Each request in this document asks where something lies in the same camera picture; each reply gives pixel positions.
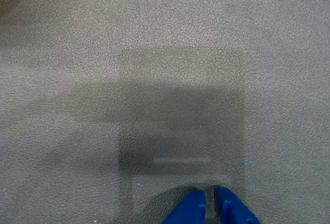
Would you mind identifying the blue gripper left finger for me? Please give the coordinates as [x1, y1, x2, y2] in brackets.
[161, 189, 207, 224]

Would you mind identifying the grey mat with printed letters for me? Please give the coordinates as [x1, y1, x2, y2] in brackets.
[0, 0, 330, 224]

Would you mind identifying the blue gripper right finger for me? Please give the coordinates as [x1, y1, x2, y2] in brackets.
[216, 186, 262, 224]

